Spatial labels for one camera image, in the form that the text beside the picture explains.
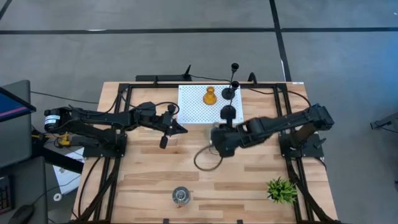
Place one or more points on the black metal candlestick holder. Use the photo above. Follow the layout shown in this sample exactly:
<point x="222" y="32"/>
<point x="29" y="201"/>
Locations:
<point x="228" y="93"/>
<point x="228" y="110"/>

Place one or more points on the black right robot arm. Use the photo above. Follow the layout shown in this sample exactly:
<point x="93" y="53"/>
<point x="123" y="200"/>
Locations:
<point x="280" y="123"/>

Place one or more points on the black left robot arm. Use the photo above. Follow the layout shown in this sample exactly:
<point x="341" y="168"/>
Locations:
<point x="124" y="118"/>

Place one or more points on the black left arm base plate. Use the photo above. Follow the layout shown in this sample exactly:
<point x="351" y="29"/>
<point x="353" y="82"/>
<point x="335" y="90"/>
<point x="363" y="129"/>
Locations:
<point x="99" y="152"/>

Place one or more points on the black stand leg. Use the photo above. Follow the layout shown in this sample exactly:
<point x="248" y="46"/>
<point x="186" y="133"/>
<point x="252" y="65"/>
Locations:
<point x="59" y="160"/>

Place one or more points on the white perforated metal shelf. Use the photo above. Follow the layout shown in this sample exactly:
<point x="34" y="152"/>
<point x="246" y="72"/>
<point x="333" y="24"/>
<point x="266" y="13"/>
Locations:
<point x="192" y="109"/>

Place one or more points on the black keyboard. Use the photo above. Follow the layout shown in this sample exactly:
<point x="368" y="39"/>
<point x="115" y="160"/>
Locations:
<point x="4" y="194"/>

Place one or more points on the blue computer screen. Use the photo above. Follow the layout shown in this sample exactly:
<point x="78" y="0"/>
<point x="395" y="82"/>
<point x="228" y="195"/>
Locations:
<point x="12" y="107"/>

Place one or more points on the amber glass candle holder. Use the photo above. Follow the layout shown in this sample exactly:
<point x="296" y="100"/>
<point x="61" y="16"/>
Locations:
<point x="210" y="96"/>

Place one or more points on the grey computer desk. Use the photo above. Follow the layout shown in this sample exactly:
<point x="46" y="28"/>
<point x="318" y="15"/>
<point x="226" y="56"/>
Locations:
<point x="15" y="146"/>

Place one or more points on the yellow clamp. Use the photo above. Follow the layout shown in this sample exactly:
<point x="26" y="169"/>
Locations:
<point x="65" y="140"/>

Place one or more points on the white tape roll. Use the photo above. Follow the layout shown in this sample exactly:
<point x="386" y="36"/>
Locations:
<point x="54" y="197"/>

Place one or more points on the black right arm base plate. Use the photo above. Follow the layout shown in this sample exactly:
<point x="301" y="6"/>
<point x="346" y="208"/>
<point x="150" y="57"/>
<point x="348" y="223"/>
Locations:
<point x="311" y="152"/>

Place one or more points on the green artificial potted plant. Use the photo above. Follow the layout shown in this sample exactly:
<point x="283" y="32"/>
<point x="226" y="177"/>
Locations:
<point x="281" y="190"/>

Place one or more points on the black computer mouse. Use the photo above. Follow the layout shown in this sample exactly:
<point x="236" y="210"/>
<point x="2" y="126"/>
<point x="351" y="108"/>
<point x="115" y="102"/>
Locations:
<point x="21" y="214"/>

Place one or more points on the white cardboard box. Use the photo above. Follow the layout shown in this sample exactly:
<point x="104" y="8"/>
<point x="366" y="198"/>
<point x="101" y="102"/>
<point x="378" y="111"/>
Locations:
<point x="66" y="177"/>

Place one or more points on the black aluminium table frame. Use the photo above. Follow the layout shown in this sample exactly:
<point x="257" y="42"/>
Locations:
<point x="149" y="85"/>

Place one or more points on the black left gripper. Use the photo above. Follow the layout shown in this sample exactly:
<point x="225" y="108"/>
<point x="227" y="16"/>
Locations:
<point x="168" y="124"/>

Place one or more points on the dark grey chair base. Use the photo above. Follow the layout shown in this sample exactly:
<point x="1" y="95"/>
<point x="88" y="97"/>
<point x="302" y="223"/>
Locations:
<point x="381" y="124"/>

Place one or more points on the black power strip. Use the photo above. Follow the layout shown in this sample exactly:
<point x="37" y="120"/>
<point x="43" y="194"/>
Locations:
<point x="155" y="78"/>

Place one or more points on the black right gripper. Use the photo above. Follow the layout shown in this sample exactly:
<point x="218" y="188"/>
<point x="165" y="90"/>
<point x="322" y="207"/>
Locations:
<point x="227" y="140"/>

